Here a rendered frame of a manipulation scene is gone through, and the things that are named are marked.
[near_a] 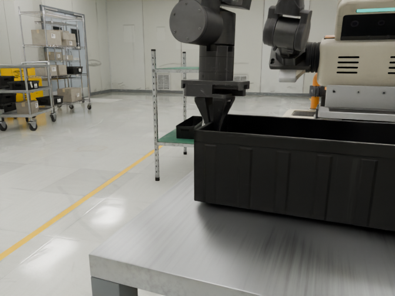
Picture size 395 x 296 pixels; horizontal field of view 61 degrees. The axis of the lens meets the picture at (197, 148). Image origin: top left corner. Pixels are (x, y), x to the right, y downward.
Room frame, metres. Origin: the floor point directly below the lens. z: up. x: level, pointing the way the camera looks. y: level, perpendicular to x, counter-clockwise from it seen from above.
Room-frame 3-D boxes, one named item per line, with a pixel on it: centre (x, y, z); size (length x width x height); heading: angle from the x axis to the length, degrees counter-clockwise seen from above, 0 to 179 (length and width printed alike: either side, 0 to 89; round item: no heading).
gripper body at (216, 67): (0.57, -0.03, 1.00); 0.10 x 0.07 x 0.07; 70
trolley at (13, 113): (5.28, 2.65, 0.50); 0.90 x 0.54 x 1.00; 0
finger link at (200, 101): (0.56, -0.04, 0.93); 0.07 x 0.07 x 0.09; 70
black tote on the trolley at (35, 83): (5.25, 2.66, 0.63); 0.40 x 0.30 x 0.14; 0
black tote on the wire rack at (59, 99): (6.24, 2.71, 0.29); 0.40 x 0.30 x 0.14; 166
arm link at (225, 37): (0.57, -0.03, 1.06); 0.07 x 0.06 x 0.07; 151
